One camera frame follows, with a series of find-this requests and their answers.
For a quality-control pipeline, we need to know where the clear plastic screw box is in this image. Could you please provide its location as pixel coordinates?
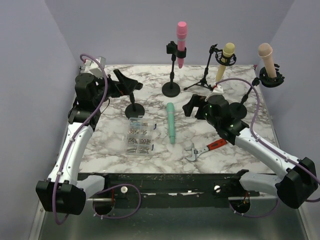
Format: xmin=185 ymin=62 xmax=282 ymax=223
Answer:
xmin=124 ymin=117 xmax=157 ymax=156

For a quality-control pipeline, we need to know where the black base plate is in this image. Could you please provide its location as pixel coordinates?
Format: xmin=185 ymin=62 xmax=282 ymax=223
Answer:
xmin=90 ymin=170 xmax=267 ymax=209

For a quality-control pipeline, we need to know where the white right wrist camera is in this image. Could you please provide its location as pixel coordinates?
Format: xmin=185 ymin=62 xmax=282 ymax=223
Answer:
xmin=205 ymin=85 xmax=224 ymax=102

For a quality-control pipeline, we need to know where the yellow toy microphone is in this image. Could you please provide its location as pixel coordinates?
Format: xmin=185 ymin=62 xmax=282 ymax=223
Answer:
xmin=215 ymin=42 xmax=237 ymax=82

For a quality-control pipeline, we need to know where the black shock-mount stand, right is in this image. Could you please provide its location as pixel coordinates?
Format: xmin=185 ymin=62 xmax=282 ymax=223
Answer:
xmin=229 ymin=62 xmax=285 ymax=120

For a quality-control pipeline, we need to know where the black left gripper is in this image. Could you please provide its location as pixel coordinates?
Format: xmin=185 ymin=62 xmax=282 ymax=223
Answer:
xmin=92 ymin=69 xmax=137 ymax=107

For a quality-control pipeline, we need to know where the aluminium mounting rail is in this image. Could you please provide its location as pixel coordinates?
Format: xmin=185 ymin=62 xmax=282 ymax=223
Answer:
xmin=39 ymin=177 xmax=281 ymax=201

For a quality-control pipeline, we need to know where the black round-base stand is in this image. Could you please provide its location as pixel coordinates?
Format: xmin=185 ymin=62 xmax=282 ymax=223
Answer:
xmin=125 ymin=93 xmax=145 ymax=119
xmin=161 ymin=41 xmax=187 ymax=98

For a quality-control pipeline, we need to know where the red-handled adjustable wrench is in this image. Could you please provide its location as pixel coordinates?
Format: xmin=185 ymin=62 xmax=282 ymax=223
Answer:
xmin=185 ymin=138 xmax=227 ymax=162

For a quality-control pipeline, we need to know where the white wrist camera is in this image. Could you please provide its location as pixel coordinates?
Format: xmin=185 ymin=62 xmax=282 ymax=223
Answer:
xmin=83 ymin=56 xmax=106 ymax=79
xmin=205 ymin=85 xmax=224 ymax=102

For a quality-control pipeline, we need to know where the mint green toy microphone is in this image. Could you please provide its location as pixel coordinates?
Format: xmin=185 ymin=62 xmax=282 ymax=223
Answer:
xmin=166 ymin=102 xmax=176 ymax=145

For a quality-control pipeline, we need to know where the beige toy microphone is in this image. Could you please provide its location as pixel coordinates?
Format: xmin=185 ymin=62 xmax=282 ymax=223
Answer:
xmin=258 ymin=43 xmax=277 ymax=78

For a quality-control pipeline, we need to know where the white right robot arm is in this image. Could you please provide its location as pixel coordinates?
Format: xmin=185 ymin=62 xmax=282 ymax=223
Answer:
xmin=182 ymin=94 xmax=318 ymax=209

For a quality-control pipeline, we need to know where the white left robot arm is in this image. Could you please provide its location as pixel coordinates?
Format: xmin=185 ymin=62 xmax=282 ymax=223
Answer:
xmin=35 ymin=69 xmax=143 ymax=215

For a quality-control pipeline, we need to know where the black tripod shock-mount stand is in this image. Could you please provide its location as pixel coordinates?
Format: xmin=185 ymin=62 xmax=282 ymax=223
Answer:
xmin=183 ymin=43 xmax=237 ymax=92

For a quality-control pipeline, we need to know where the pink toy microphone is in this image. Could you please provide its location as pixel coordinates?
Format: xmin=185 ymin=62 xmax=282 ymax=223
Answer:
xmin=176 ymin=21 xmax=188 ymax=69

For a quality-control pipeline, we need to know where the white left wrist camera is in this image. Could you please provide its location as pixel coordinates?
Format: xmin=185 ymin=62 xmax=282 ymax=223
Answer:
xmin=83 ymin=56 xmax=106 ymax=79

